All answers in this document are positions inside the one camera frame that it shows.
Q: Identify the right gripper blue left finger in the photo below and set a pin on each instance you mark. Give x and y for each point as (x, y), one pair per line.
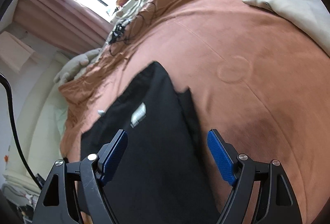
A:
(96, 170)

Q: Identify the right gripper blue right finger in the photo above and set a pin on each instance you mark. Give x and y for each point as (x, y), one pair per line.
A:
(238, 173)

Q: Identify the black button-up jacket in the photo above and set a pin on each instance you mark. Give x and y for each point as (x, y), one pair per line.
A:
(161, 177)

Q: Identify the cream padded headboard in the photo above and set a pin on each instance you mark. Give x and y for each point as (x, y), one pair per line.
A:
(34, 97)

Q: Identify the light green pillow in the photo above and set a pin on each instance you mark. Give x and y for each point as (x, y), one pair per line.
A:
(61, 114)

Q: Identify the orange-brown duvet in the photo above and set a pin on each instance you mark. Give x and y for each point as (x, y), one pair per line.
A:
(255, 77)

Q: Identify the beige plush toy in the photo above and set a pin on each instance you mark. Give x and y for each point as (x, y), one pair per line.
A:
(72, 68)

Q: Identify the cream hanging cloth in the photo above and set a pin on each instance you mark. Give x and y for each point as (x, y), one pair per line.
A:
(14, 52)

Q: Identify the left pink curtain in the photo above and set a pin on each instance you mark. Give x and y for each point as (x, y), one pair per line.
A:
(65, 24)

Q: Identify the cream folded pillowcase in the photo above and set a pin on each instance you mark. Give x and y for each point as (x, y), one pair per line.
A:
(311, 16)

